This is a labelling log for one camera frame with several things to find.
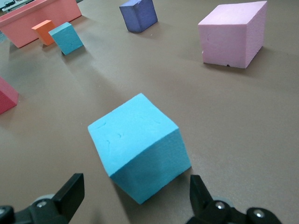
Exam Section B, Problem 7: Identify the pink foam block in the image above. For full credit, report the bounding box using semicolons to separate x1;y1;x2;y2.
197;0;268;70

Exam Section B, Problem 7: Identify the orange foam block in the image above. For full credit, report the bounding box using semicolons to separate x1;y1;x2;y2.
31;20;57;46

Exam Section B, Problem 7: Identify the red foam block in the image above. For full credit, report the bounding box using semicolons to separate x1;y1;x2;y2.
0;77;19;115

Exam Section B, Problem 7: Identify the brown table cover sheet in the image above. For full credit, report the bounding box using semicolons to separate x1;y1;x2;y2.
0;0;299;224

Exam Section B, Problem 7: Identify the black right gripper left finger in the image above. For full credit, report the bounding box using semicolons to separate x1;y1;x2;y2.
0;173;85;224

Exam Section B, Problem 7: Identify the light blue foam block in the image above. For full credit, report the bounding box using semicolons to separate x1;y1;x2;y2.
87;92;192;205
48;22;84;56

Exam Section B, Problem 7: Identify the purple foam block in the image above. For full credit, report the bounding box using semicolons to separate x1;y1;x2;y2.
119;0;158;33

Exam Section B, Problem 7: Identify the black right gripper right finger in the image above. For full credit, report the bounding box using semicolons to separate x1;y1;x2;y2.
186;174;282;224

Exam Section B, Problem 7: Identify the pink plastic bin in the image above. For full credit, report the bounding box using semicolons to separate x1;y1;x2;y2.
0;0;82;49

